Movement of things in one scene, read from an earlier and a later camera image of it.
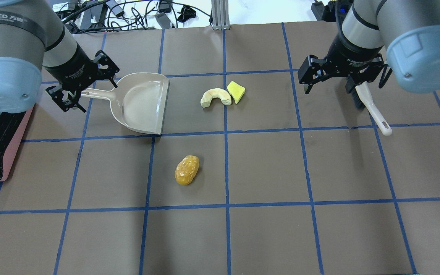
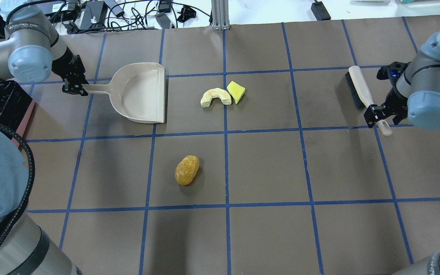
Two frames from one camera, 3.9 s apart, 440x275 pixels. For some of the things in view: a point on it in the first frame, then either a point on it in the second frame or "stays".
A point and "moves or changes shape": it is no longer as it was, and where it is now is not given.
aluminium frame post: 220,15 stays
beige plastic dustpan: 138,101 moves or changes shape
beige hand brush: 361,94 stays
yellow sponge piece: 236,90 stays
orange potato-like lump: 186,170 stays
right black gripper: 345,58 to 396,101
